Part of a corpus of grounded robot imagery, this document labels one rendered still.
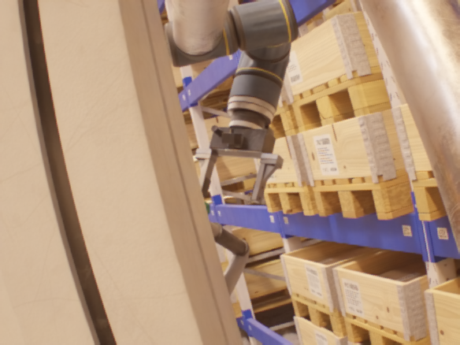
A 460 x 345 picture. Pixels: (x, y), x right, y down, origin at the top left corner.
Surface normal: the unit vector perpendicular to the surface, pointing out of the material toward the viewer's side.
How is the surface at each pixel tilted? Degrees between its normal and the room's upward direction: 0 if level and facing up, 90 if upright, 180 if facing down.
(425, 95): 78
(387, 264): 90
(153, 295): 90
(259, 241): 90
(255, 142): 62
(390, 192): 90
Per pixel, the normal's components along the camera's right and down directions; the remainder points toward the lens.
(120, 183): -0.06, 0.04
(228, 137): -0.50, 0.02
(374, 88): 0.21, -0.03
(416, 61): -0.80, -0.03
